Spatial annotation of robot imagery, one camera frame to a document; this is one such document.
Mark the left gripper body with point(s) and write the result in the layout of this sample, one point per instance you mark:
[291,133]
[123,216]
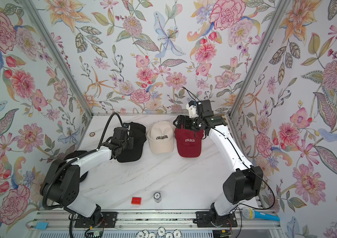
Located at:
[128,144]

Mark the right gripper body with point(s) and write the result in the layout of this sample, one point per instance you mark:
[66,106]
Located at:
[195,123]

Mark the black cap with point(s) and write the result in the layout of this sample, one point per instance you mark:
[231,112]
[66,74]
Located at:
[138,132]
[75,154]

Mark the red cap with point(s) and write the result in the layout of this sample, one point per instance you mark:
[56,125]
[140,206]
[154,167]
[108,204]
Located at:
[189,143]

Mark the cream cap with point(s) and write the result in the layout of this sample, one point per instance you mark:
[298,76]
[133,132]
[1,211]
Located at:
[161,137]

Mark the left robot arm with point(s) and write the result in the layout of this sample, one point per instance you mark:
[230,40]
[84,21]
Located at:
[61,186]

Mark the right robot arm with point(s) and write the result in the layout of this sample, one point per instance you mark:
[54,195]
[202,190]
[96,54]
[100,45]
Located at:
[245,180]

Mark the red plastic block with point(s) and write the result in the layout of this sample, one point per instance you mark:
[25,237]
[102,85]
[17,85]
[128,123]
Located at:
[136,201]

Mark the small glass jar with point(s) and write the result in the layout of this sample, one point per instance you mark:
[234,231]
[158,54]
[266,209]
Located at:
[157,197]

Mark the poker chips row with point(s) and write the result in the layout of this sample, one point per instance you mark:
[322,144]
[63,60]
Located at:
[161,232]

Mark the blue microphone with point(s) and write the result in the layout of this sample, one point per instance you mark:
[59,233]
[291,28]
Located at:
[249,213]

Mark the blue sticky note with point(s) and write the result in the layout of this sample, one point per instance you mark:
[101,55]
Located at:
[41,225]

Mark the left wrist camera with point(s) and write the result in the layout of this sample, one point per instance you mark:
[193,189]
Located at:
[127,126]

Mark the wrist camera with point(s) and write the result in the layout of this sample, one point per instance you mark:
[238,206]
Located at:
[127,126]
[192,109]

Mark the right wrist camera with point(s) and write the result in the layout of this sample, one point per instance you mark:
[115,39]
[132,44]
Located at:
[192,109]

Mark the aluminium front rail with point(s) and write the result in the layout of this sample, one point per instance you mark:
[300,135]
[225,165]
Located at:
[150,220]

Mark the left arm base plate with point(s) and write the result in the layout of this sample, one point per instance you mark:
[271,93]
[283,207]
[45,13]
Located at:
[105,220]

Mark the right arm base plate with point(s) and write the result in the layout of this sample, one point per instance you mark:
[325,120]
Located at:
[204,219]

